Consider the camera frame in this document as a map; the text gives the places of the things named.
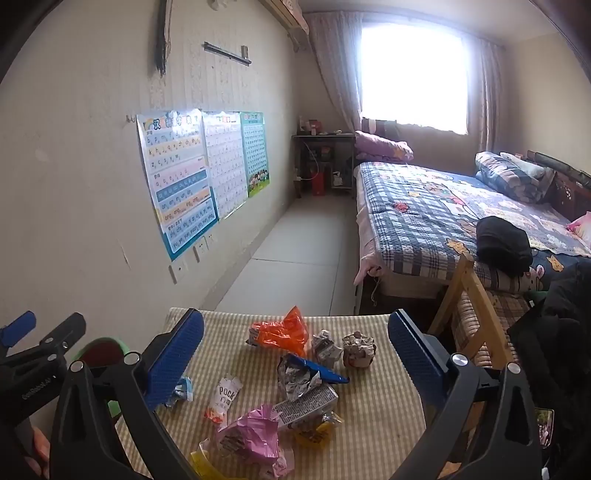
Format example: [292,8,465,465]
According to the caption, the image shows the air conditioner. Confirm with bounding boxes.
[259,0,310,33]

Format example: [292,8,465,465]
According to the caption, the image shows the large crumpled paper ball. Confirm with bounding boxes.
[342,330,377,370]

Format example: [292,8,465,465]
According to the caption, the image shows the person's left hand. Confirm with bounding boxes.
[25,427,51,480]

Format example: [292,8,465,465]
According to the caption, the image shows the plaid patchwork blanket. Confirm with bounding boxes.
[359,161,591,280]

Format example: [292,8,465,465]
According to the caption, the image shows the black hanging bundle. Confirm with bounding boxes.
[150,0,168,77]

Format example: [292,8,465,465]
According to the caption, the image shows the clear yellow bag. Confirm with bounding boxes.
[189,438,241,480]

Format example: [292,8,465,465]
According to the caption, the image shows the checkered cloth-covered table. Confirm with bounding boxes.
[115,307,451,480]

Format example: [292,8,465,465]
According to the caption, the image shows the small blue white wrapper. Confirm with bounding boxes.
[164,376,194,407]

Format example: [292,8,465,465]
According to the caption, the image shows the wooden chair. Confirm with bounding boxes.
[429,251,522,370]

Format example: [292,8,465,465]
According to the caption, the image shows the orange wrapper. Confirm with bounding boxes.
[247,305,309,358]

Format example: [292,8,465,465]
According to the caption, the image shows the bright window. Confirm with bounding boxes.
[360,18,472,134]

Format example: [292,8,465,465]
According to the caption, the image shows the pink cloth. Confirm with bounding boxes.
[568,211,591,241]

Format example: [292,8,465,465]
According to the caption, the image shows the green trash bin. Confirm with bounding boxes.
[74,337,137,418]

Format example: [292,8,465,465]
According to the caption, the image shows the white pillow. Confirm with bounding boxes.
[501,152,546,180]

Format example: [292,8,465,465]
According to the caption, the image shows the black white labelled packet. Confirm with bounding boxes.
[272,383,340,430]

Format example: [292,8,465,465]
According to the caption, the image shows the pink bed sheet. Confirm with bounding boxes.
[353,166,384,284]

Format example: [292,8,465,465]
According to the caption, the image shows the dark wooden headboard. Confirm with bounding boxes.
[526,150,591,222]

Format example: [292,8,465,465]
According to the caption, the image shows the small crumpled paper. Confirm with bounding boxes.
[310,330,343,367]

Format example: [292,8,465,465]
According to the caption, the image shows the green wall poster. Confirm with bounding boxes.
[240,112,270,199]

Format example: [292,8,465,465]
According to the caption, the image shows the black side table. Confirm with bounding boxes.
[292,131,358,199]

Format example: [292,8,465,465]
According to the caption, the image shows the pink patterned curtain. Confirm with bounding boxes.
[300,11,365,134]
[466,37,509,153]

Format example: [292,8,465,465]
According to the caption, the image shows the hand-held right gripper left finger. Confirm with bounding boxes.
[48,308,206,480]

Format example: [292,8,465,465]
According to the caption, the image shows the black jacket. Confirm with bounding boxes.
[508,263,591,480]

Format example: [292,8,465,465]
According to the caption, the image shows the brown plaid chair cushion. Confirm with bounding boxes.
[450,288,532,365]

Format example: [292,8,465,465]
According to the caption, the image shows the blue wall poster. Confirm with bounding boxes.
[137,109,219,262]

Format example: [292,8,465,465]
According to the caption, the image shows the white red snack box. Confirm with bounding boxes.
[204,375,244,424]

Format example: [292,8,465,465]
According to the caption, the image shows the plaid folded quilt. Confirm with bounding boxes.
[475,151,555,204]

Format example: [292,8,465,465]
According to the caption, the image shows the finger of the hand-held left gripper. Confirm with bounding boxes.
[0,313,87,370]
[0,311,37,347]

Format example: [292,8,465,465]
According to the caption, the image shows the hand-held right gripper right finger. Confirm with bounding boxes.
[387,309,543,480]

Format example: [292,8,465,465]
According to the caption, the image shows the black wall rail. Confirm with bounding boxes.
[203,41,252,66]

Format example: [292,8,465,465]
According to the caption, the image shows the pink wrapper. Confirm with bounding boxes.
[217,404,296,478]

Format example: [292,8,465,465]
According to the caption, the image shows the white wall poster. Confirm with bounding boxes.
[202,111,249,220]

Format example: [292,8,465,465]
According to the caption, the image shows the yellow wrapper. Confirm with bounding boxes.
[293,413,345,448]

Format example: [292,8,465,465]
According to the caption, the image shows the black garment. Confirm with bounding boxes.
[476,215,534,273]

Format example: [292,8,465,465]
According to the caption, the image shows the purple pillow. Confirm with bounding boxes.
[355,130,415,162]

